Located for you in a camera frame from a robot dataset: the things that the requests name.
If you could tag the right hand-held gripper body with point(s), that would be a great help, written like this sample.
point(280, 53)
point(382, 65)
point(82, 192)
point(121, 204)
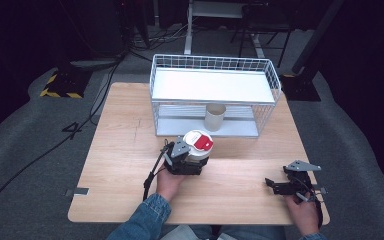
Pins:
point(300, 176)

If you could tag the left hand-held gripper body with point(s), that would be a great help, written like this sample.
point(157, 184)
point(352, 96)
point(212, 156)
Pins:
point(180, 156)

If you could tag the white lidded cup red label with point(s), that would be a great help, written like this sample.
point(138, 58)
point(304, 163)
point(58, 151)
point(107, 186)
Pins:
point(198, 146)

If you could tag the white paper cup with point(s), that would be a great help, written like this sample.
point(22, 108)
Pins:
point(215, 117)

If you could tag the person's left hand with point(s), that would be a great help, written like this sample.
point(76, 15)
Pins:
point(170, 183)

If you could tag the person's right hand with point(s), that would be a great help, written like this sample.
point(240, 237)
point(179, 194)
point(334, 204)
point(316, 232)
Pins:
point(303, 215)

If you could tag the grey tape strip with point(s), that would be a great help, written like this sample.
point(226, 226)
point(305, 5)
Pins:
point(321, 190)
point(80, 191)

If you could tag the black stand with base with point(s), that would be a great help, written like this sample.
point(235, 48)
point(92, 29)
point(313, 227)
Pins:
point(305, 76)

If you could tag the yellow black striped base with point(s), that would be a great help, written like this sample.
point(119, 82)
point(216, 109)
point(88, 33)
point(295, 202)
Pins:
point(63, 87)

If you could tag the black chair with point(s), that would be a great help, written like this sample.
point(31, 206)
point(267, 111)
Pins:
point(266, 23)

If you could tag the white desk frame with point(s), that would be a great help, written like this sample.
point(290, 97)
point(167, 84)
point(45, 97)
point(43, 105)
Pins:
point(210, 10)

